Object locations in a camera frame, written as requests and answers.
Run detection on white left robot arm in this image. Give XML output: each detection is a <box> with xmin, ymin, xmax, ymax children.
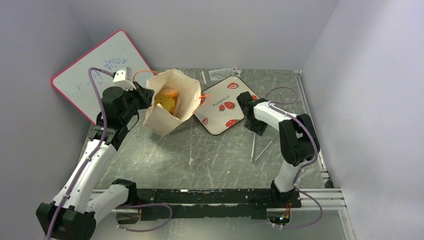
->
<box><xmin>36</xmin><ymin>83</ymin><xmax>155</xmax><ymax>240</ymax></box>

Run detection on orange fake bread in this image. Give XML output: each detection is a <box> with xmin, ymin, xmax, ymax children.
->
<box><xmin>159</xmin><ymin>88</ymin><xmax>179</xmax><ymax>98</ymax></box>

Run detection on strawberry pattern tray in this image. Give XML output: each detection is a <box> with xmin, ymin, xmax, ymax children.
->
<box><xmin>194</xmin><ymin>75</ymin><xmax>259</xmax><ymax>136</ymax></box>

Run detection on aluminium frame rail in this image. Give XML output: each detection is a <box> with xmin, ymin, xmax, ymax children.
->
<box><xmin>294</xmin><ymin>69</ymin><xmax>347</xmax><ymax>212</ymax></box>

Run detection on pink framed whiteboard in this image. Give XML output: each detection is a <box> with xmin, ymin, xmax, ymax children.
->
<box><xmin>50</xmin><ymin>30</ymin><xmax>154</xmax><ymax>123</ymax></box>

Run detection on clear plastic package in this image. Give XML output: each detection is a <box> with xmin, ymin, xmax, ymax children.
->
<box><xmin>208</xmin><ymin>67</ymin><xmax>242</xmax><ymax>82</ymax></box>

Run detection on white paper bag orange handles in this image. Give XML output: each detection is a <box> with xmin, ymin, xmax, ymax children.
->
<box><xmin>143</xmin><ymin>69</ymin><xmax>213</xmax><ymax>137</ymax></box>

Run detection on yellow fake bread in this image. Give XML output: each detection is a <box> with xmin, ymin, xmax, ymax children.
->
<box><xmin>153</xmin><ymin>94</ymin><xmax>177</xmax><ymax>114</ymax></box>

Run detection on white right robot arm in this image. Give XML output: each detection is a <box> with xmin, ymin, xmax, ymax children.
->
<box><xmin>236</xmin><ymin>91</ymin><xmax>320</xmax><ymax>207</ymax></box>

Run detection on metal tongs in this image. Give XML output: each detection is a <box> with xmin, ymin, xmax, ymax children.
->
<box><xmin>250</xmin><ymin>133</ymin><xmax>279</xmax><ymax>163</ymax></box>

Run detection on white pen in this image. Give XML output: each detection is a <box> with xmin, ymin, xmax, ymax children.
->
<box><xmin>201</xmin><ymin>71</ymin><xmax>207</xmax><ymax>85</ymax></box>

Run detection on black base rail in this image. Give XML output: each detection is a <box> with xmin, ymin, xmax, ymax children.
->
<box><xmin>137</xmin><ymin>188</ymin><xmax>302</xmax><ymax>221</ymax></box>

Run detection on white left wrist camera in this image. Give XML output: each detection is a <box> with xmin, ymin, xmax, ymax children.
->
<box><xmin>112</xmin><ymin>67</ymin><xmax>136</xmax><ymax>91</ymax></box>

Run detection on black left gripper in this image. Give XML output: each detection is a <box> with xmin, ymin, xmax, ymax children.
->
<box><xmin>120</xmin><ymin>81</ymin><xmax>154</xmax><ymax>124</ymax></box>

